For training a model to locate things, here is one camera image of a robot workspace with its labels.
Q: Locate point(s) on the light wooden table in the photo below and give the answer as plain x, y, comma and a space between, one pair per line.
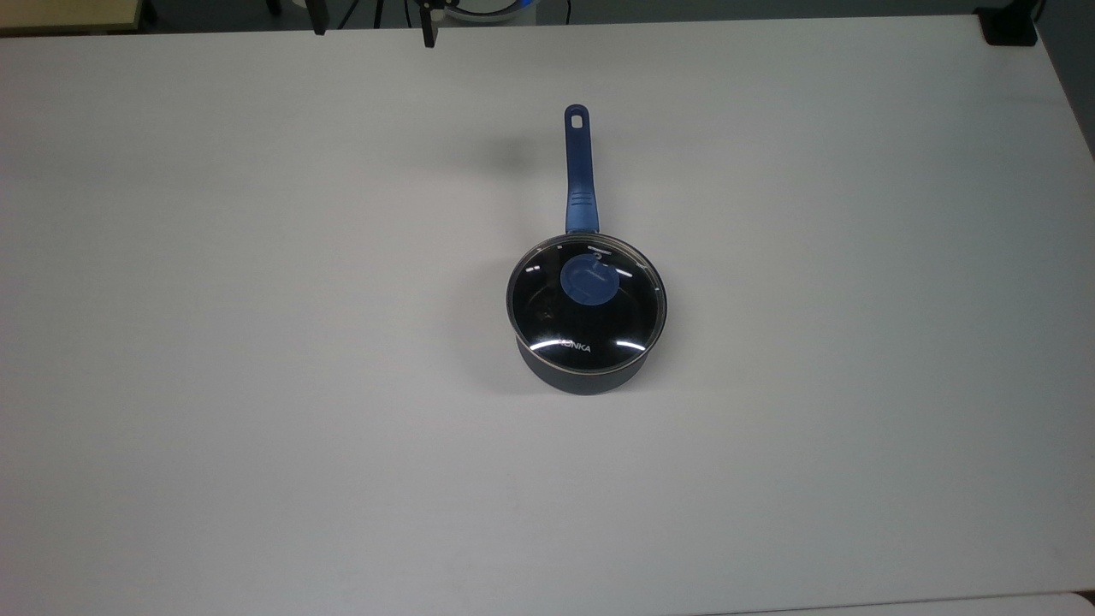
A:
68, 12

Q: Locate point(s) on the white and blue robot base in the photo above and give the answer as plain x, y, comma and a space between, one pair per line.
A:
488, 8

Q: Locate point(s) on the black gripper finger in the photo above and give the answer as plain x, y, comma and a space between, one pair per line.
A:
429, 27
319, 17

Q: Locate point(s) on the black table clamp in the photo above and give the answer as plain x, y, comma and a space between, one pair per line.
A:
1009, 27

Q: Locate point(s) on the glass lid with blue knob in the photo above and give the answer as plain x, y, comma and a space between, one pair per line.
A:
587, 283

